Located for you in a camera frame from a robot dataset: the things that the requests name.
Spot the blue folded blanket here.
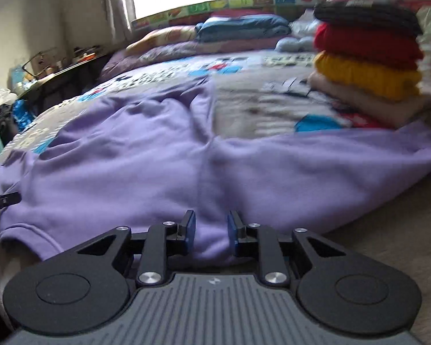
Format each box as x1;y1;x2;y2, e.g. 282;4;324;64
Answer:
195;14;292;43

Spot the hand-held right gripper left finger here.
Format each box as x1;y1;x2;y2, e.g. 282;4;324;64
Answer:
66;209;197;289

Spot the yellow printed pillow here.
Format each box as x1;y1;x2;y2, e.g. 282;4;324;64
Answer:
126;25;198;56

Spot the purple sweatshirt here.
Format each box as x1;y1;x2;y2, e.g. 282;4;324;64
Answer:
0;84;431;263

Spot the white plastic bag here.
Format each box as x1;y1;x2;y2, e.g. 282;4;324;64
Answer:
0;87;18;106

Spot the blue plastic bag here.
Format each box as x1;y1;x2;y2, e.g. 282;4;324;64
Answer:
11;100;34;130

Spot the cartoon printed blanket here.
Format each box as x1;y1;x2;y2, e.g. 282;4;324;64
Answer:
0;48;431;295

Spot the light blue plush toy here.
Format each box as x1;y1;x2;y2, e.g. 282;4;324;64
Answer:
275;36;318;53

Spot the purple quilt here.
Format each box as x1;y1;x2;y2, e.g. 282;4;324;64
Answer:
100;36;295;81

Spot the black striped folded garment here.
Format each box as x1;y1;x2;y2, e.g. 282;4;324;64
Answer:
313;1;424;37

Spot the red folded sweater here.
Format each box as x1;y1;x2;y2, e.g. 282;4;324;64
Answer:
314;23;425;70

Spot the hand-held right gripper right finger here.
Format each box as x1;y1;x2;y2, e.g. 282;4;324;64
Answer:
227;210;357;289

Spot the dark side table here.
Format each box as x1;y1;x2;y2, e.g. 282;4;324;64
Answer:
16;52;112;116

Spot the colourful foam play mat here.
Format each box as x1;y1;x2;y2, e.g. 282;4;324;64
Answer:
131;0;329;31

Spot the beige folded sweater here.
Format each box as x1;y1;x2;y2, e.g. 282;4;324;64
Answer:
307;71;431;130

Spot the dark clothes pile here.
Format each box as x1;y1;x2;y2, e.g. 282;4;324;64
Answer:
0;106;18;144

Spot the pale curtain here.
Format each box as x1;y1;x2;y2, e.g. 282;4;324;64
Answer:
102;0;135;40

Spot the yellow folded sweater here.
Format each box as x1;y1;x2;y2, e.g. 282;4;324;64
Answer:
313;51;424;102

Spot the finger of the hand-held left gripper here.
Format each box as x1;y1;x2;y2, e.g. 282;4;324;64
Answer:
0;192;22;215

